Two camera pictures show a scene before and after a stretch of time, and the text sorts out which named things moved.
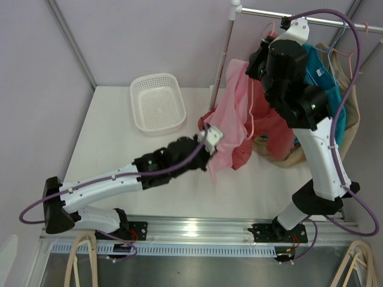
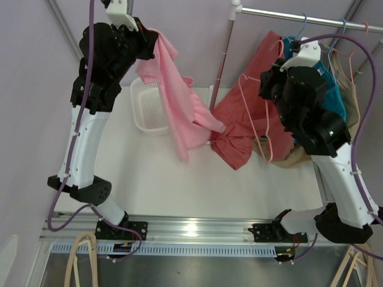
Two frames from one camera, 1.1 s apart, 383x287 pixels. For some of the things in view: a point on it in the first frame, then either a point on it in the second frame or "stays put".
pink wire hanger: x=252 y=91 to x=269 y=158
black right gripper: x=252 y=69 to x=268 y=78
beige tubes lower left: x=87 y=237 stays put
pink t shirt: x=231 y=116 to x=190 y=118
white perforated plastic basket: x=158 y=103 stays put
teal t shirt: x=318 y=75 stays put
